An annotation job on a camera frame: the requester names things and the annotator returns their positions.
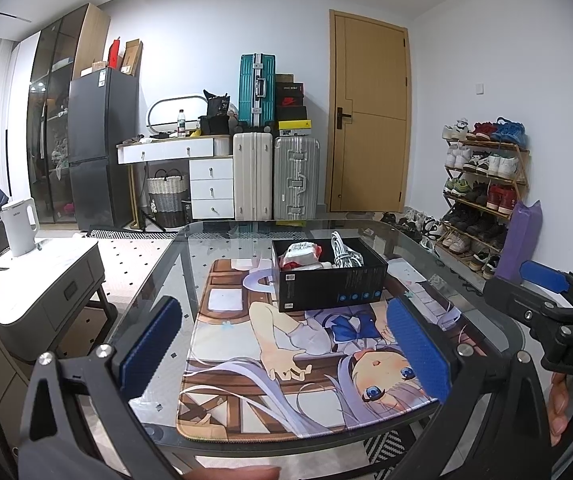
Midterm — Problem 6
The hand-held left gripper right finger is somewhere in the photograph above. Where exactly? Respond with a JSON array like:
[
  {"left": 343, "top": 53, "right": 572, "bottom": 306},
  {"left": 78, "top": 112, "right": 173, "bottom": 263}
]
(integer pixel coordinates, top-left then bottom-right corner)
[{"left": 385, "top": 296, "right": 567, "bottom": 480}]

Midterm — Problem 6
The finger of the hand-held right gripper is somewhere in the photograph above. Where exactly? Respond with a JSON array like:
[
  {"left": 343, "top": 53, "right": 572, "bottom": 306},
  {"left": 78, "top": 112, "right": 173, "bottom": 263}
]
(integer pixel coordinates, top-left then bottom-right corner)
[
  {"left": 483, "top": 278, "right": 573, "bottom": 332},
  {"left": 521, "top": 260, "right": 573, "bottom": 307}
]

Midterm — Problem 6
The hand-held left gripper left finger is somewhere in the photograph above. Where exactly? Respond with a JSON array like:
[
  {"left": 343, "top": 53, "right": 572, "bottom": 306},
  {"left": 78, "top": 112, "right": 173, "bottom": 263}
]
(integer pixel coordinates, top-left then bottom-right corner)
[{"left": 19, "top": 296, "right": 184, "bottom": 480}]

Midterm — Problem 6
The black cardboard box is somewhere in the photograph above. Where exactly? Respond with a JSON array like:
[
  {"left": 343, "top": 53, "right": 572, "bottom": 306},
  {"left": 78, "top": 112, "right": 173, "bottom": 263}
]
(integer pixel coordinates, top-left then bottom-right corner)
[{"left": 271, "top": 237, "right": 390, "bottom": 314}]

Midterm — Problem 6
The white cable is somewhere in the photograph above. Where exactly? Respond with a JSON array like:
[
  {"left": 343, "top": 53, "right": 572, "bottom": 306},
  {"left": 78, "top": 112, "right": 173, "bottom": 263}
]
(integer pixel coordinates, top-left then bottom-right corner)
[{"left": 330, "top": 231, "right": 365, "bottom": 269}]

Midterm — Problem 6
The person's right hand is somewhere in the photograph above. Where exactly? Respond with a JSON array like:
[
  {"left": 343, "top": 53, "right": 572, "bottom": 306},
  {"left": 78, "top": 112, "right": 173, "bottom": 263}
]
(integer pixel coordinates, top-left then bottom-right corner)
[{"left": 546, "top": 373, "right": 573, "bottom": 449}]

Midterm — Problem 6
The person's left hand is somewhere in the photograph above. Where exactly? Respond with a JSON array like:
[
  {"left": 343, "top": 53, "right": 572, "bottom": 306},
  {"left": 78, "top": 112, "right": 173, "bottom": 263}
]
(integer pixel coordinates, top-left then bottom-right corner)
[{"left": 184, "top": 465, "right": 283, "bottom": 480}]

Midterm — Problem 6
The purple bag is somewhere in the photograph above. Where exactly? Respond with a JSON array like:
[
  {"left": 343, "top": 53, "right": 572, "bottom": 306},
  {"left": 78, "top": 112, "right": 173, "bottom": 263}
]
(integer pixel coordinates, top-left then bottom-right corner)
[{"left": 495, "top": 200, "right": 543, "bottom": 286}]

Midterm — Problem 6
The printed cartoon desk mat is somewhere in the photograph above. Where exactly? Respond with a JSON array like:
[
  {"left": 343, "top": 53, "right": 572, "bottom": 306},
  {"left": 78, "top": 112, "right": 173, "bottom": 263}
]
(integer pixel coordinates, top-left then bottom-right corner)
[{"left": 176, "top": 257, "right": 473, "bottom": 444}]

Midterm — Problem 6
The wooden shoe rack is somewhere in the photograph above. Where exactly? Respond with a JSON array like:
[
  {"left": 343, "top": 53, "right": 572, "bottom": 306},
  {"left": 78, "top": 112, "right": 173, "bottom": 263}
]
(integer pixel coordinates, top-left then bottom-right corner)
[{"left": 441, "top": 132, "right": 530, "bottom": 282}]

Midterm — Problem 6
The pile of loose shoes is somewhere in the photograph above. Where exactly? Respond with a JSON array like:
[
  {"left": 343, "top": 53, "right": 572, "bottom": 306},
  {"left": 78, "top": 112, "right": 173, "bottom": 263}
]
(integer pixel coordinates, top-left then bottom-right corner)
[{"left": 379, "top": 207, "right": 450, "bottom": 257}]

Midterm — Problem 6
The black tripod stand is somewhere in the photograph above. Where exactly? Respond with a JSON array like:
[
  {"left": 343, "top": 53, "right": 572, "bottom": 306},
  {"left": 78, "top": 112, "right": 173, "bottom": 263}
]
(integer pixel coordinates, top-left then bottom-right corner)
[{"left": 134, "top": 205, "right": 167, "bottom": 234}]

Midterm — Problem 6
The white grey side table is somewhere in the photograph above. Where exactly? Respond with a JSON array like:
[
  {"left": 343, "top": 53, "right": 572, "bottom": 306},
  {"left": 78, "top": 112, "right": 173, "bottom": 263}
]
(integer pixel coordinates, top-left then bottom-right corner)
[{"left": 0, "top": 237, "right": 120, "bottom": 364}]

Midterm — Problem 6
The shoe rack with shoes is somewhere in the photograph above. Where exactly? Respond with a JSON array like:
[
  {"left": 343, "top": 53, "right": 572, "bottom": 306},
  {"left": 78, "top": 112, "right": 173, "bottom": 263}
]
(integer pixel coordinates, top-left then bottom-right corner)
[{"left": 441, "top": 117, "right": 530, "bottom": 281}]

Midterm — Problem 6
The woven laundry basket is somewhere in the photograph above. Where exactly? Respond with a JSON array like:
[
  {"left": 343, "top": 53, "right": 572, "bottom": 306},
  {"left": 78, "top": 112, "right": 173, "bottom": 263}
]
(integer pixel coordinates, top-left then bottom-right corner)
[{"left": 146, "top": 169, "right": 188, "bottom": 229}]

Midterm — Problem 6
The white dresser with drawers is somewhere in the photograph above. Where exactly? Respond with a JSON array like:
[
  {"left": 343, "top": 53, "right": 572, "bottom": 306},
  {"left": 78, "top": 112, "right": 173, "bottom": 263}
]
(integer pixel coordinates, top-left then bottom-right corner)
[{"left": 116, "top": 135, "right": 235, "bottom": 222}]

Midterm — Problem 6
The white electric kettle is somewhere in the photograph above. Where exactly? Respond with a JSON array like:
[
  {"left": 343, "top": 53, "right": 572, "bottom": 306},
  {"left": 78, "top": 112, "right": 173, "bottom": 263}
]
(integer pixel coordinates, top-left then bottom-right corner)
[{"left": 0, "top": 197, "right": 40, "bottom": 259}]

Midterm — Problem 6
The wooden door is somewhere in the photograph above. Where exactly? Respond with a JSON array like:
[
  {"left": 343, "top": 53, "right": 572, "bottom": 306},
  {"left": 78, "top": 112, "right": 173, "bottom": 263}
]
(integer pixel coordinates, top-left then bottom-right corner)
[{"left": 327, "top": 9, "right": 412, "bottom": 214}]

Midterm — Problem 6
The cream suitcase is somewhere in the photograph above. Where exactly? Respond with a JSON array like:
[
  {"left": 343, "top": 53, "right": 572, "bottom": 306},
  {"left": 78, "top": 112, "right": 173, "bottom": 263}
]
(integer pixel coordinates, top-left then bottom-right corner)
[{"left": 233, "top": 131, "right": 274, "bottom": 222}]

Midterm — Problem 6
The silver suitcase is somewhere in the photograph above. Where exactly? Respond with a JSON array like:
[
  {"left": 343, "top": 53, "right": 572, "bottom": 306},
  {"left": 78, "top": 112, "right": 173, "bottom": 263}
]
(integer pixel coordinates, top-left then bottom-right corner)
[{"left": 272, "top": 136, "right": 321, "bottom": 222}]

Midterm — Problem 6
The dark grey fridge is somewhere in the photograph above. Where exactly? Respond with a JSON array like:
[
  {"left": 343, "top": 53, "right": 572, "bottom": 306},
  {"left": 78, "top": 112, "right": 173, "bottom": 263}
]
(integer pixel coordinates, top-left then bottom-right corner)
[{"left": 68, "top": 67, "right": 140, "bottom": 234}]

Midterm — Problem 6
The oval mirror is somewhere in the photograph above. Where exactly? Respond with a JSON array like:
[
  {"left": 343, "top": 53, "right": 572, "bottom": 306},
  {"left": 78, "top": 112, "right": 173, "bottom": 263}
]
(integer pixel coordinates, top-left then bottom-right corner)
[{"left": 146, "top": 92, "right": 207, "bottom": 137}]

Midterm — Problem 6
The black bag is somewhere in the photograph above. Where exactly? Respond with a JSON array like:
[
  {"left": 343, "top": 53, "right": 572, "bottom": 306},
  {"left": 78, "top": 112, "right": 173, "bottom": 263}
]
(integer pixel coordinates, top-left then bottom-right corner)
[{"left": 199, "top": 89, "right": 232, "bottom": 136}]

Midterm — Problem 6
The black yellow shoe box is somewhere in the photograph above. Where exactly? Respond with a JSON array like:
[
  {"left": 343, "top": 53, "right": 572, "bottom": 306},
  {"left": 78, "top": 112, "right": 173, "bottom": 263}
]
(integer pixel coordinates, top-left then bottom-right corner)
[{"left": 277, "top": 120, "right": 313, "bottom": 139}]

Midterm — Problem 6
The glass door cabinet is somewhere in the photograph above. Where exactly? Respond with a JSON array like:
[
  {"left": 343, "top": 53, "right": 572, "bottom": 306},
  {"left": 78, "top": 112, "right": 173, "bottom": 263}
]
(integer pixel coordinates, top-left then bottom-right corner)
[{"left": 26, "top": 2, "right": 112, "bottom": 227}]

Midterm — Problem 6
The teal suitcase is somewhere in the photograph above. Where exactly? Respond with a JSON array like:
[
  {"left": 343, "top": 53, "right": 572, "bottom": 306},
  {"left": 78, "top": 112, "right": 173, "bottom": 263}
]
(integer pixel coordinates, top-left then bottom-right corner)
[{"left": 239, "top": 52, "right": 278, "bottom": 134}]

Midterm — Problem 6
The black box red print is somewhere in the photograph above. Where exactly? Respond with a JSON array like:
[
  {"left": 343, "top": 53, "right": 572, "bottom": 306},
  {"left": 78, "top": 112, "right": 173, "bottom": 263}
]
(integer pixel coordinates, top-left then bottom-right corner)
[{"left": 276, "top": 83, "right": 304, "bottom": 107}]

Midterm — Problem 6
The flat brown cardboard box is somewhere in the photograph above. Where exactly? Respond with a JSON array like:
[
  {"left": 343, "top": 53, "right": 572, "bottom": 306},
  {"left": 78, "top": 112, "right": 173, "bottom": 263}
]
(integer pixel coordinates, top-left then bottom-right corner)
[{"left": 120, "top": 40, "right": 144, "bottom": 77}]

